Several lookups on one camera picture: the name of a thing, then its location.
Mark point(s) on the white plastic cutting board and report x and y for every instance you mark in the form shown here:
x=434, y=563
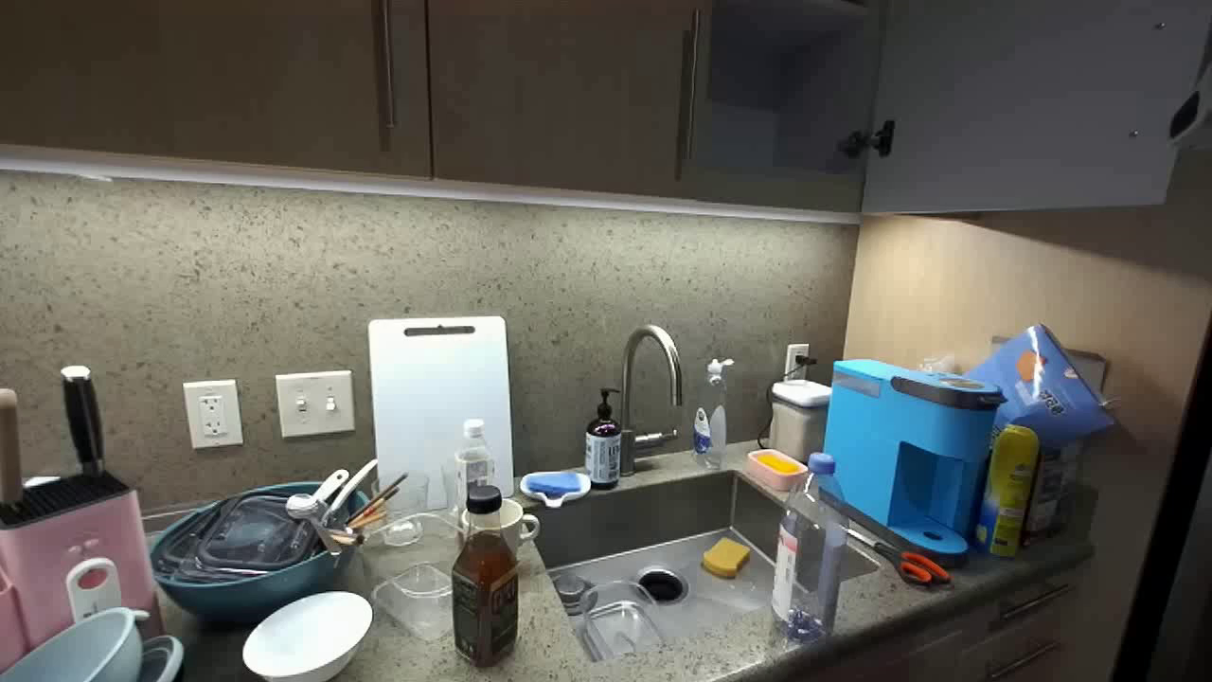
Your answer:
x=436, y=402

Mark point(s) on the clear spray bottle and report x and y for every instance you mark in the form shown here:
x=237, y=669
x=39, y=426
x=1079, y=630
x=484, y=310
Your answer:
x=710, y=431

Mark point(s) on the black sink drain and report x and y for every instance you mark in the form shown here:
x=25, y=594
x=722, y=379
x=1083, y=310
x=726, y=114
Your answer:
x=662, y=587

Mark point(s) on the silver gooseneck faucet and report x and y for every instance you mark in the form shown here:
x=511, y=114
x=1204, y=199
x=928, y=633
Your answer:
x=627, y=379

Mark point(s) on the dark plastic lids stack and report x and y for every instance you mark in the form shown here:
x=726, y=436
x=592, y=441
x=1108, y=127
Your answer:
x=252, y=536

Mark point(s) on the white open cabinet door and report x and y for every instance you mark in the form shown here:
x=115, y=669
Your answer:
x=1034, y=114

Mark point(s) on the clear plastic container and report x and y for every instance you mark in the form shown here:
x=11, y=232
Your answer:
x=415, y=600

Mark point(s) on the pink knife block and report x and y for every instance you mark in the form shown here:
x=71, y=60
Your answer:
x=49, y=554

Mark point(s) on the small clear bottle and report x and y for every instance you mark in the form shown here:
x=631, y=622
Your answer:
x=475, y=462

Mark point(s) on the brown bottle black cap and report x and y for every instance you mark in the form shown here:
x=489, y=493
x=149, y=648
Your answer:
x=487, y=608

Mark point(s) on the black cabinet door knob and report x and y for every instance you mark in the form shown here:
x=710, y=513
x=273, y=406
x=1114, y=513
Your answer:
x=871, y=139

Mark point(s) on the clear drinking glass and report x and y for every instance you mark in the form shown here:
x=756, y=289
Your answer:
x=619, y=630

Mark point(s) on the white ceramic bowl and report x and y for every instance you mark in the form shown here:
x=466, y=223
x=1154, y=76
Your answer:
x=309, y=630

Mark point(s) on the wooden orange utensil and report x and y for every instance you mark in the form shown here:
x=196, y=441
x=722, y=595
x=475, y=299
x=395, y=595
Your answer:
x=374, y=513

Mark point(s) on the clear plastic water bottle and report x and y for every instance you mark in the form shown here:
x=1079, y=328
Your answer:
x=807, y=569

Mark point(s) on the white lidded canister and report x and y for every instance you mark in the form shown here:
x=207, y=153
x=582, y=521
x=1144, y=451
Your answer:
x=797, y=424

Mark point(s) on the blue sponge holder dish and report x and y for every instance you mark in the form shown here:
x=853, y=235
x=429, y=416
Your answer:
x=555, y=487

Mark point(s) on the blue cardboard box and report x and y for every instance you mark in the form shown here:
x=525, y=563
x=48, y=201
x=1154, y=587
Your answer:
x=1048, y=379

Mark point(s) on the dark soap pump bottle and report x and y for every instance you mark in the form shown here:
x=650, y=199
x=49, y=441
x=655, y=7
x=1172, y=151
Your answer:
x=603, y=458

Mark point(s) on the yellow plastic bottle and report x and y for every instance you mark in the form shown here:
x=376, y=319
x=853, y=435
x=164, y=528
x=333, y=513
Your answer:
x=1007, y=493

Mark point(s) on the white power outlet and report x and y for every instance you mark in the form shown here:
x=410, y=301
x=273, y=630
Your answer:
x=797, y=361
x=215, y=416

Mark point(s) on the open cabinet box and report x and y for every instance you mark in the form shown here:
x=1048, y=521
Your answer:
x=769, y=102

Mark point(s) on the pink dish yellow sponge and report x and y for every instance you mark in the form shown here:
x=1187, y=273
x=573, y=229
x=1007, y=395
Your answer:
x=778, y=467

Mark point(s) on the white light switch plate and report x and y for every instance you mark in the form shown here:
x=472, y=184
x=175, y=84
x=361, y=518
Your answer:
x=317, y=402

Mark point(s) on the stainless steel sink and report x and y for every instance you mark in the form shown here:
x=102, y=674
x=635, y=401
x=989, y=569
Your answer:
x=655, y=513

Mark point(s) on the brown wooden cabinet door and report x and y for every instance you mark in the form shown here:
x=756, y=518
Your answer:
x=191, y=76
x=555, y=88

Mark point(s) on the large blue mixing bowl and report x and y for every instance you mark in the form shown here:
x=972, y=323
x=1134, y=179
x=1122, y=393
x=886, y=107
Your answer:
x=241, y=595

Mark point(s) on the blue coffee maker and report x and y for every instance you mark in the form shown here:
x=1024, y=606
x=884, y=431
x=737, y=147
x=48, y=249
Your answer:
x=895, y=441

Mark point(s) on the gray kitchen utensil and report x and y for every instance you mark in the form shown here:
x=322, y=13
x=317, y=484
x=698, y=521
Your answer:
x=352, y=484

